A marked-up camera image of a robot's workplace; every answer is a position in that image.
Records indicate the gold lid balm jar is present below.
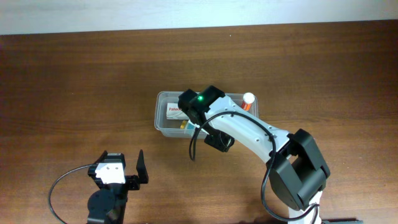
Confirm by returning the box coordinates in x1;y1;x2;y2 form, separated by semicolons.
180;120;197;135

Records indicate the clear plastic container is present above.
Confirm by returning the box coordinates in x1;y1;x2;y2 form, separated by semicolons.
154;91;259;139

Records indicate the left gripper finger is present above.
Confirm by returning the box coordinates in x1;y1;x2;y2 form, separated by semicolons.
95;151;108;164
136;150;149;184

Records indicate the orange tube white cap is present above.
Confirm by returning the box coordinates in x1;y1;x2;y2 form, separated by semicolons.
241;92;256;111

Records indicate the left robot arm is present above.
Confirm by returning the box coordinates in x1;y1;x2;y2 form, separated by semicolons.
87;151;149;224

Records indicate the white Panadol box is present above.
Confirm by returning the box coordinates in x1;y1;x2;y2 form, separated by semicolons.
166;103;189;120

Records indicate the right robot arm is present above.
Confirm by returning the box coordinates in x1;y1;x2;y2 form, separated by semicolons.
178;86;331;223

